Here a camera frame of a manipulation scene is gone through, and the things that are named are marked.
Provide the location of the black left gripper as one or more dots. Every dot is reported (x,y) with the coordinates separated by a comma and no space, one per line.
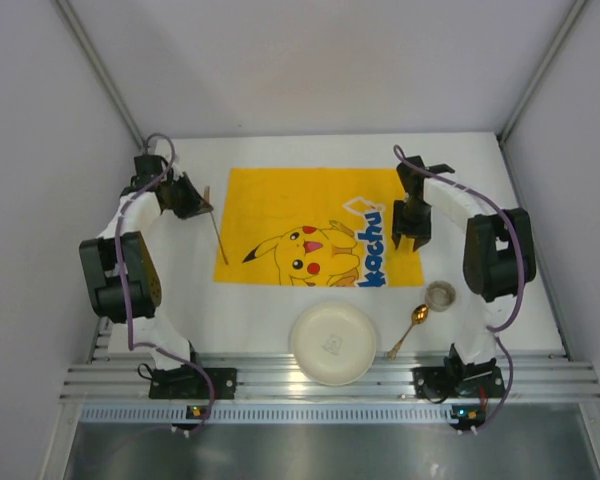
(184,195)

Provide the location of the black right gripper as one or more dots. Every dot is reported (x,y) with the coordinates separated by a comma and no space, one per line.
(411,225)

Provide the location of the thin brown fork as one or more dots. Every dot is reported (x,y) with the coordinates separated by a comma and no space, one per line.
(207,198)

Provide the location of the yellow Pikachu cloth placemat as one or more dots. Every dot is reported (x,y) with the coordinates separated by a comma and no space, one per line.
(314,227)

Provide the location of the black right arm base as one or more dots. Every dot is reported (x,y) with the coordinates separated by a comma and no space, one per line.
(455,379)

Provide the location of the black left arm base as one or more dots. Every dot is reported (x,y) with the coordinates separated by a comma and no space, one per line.
(186,383)

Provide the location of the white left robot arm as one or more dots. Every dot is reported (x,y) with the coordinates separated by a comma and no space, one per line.
(122,281)

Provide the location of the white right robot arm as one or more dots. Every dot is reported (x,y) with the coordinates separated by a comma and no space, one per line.
(498,253)

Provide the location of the speckled ceramic cup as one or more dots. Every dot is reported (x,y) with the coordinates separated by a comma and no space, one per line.
(440,296)

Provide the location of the gold spoon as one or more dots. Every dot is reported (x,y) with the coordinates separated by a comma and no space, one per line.
(418,316)

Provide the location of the cream round plate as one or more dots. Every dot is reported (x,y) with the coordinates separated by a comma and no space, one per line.
(333,343)

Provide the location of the aluminium mounting rail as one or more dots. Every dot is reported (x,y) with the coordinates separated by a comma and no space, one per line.
(112,376)

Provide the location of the perforated cable tray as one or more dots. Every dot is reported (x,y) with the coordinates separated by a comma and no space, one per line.
(278,414)

